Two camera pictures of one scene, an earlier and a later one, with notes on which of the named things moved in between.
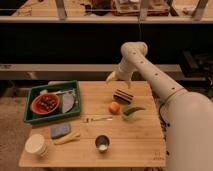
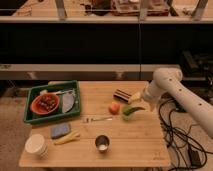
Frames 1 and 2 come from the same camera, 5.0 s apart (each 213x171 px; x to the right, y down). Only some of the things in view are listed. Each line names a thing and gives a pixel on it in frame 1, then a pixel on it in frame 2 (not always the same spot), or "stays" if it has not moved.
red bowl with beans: [44, 103] stays
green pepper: [127, 117] stays
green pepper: [128, 111] stays
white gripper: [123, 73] → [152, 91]
